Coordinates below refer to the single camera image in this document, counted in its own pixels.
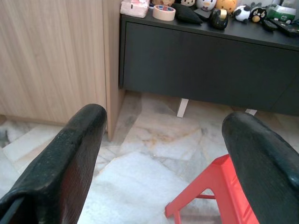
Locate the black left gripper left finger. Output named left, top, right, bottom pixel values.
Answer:
left=0, top=104, right=108, bottom=224

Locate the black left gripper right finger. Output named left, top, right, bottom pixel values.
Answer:
left=221, top=111, right=299, bottom=224

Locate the red plastic stool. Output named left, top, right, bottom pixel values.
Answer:
left=164, top=154, right=260, bottom=224

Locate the light wooden cabinet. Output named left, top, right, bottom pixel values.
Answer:
left=0, top=0, right=127, bottom=142

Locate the black low console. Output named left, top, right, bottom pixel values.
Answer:
left=118, top=13, right=299, bottom=119

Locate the large black remote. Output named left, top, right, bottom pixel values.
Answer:
left=270, top=18, right=299, bottom=37

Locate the small black remote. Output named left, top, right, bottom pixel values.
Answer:
left=263, top=20, right=278, bottom=31

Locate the black gold tape dispenser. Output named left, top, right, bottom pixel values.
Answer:
left=209, top=8, right=229, bottom=30

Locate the black bird plush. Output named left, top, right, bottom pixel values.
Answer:
left=249, top=2, right=267, bottom=23

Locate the small panda plush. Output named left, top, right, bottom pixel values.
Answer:
left=233, top=5, right=251, bottom=24

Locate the green white box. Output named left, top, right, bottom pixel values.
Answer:
left=266, top=4, right=294, bottom=25

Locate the yellow orange round plush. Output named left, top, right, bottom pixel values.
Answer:
left=215, top=0, right=238, bottom=15

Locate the black fabric pouch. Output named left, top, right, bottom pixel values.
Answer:
left=171, top=3, right=203, bottom=25

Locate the pink tissue pack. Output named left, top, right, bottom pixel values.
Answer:
left=120, top=0, right=150, bottom=18

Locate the white penguin plush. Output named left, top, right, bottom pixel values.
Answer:
left=195, top=0, right=217, bottom=12

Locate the beige tape roll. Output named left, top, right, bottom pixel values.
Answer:
left=152, top=4, right=176, bottom=21

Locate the red lidded snack jar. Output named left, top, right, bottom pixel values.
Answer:
left=149, top=0, right=175, bottom=7

